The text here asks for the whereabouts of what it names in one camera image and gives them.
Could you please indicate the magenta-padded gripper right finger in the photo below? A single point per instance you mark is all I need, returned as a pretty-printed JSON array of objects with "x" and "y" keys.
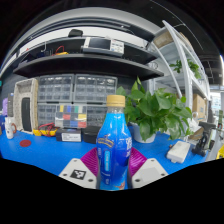
[{"x": 150, "y": 171}]

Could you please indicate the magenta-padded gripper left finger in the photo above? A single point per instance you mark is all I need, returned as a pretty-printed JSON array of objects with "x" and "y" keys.
[{"x": 75, "y": 171}]

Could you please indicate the blue drink bottle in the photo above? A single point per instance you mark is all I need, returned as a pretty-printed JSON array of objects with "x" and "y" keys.
[{"x": 113, "y": 143}]

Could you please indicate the white adapter block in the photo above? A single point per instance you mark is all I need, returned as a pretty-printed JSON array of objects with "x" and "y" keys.
[{"x": 178, "y": 151}]

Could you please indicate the black box with white label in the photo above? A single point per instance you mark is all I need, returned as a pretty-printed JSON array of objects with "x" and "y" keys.
[{"x": 68, "y": 135}]

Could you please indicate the black case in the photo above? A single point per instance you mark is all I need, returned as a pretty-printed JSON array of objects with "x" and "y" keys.
[{"x": 89, "y": 135}]

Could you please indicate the yellow multimeter with red leads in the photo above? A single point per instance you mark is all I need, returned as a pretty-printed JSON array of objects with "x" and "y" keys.
[{"x": 45, "y": 130}]

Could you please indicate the clear organiser with coloured parts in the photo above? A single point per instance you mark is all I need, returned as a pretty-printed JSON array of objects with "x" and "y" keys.
[{"x": 70, "y": 116}]

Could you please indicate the flat round red coaster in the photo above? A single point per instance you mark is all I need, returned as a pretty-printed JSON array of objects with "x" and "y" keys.
[{"x": 25, "y": 143}]

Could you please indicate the black stand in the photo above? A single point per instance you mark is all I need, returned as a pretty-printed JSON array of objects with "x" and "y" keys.
[{"x": 201, "y": 143}]

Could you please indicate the grey small-parts drawer cabinet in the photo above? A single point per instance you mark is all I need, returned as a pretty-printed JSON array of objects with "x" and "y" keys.
[
  {"x": 46, "y": 113},
  {"x": 55, "y": 88},
  {"x": 95, "y": 88},
  {"x": 96, "y": 115}
]

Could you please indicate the green potted plant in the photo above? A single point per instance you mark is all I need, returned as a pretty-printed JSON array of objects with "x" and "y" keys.
[{"x": 153, "y": 110}]

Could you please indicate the black oblong speaker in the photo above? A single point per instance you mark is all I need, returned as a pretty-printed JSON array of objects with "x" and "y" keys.
[{"x": 26, "y": 115}]

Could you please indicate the white dotted tray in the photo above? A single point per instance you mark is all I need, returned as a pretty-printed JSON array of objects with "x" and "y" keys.
[{"x": 35, "y": 100}]

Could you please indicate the dark grey flat box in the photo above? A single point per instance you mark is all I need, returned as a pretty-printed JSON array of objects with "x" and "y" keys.
[{"x": 10, "y": 105}]

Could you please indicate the purple plastic bag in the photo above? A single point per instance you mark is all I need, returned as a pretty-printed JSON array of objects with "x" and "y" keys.
[{"x": 5, "y": 106}]

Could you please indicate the white shelf unit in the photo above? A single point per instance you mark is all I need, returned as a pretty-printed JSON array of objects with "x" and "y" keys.
[{"x": 186, "y": 73}]

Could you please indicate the black workbench shelf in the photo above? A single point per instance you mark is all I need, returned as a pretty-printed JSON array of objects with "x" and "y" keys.
[{"x": 83, "y": 66}]

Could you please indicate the white oscilloscope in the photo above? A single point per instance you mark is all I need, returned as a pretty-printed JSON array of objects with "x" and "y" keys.
[{"x": 101, "y": 45}]

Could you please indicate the small black device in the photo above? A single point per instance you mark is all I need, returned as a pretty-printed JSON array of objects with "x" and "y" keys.
[{"x": 75, "y": 33}]

